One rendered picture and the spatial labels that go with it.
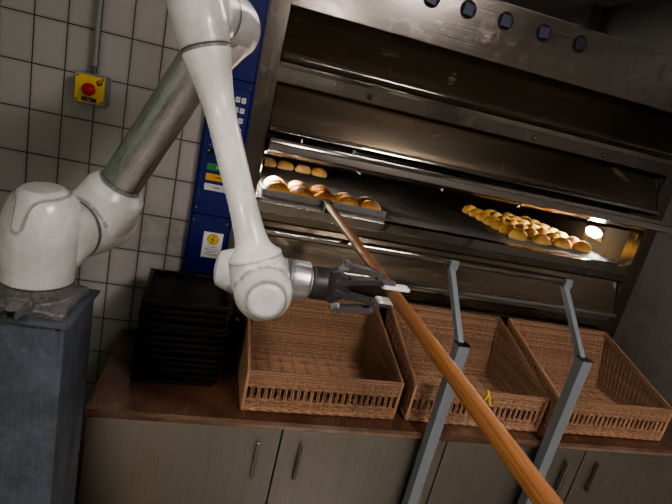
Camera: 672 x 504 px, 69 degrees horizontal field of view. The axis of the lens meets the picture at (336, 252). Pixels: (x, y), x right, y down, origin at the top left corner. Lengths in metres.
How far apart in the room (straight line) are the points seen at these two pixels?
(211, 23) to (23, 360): 0.83
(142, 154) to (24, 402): 0.63
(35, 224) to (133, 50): 0.90
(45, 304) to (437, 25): 1.59
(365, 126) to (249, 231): 1.14
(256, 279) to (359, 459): 1.12
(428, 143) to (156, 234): 1.13
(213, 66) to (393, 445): 1.37
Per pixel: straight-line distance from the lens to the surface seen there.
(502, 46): 2.16
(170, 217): 1.98
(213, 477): 1.83
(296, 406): 1.74
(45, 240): 1.22
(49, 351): 1.28
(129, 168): 1.31
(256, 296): 0.86
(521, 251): 2.36
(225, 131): 1.01
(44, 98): 2.01
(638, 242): 2.73
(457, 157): 2.10
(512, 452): 0.73
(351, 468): 1.88
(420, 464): 1.88
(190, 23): 1.06
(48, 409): 1.36
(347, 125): 1.95
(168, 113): 1.26
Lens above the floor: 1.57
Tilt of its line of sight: 16 degrees down
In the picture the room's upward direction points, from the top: 13 degrees clockwise
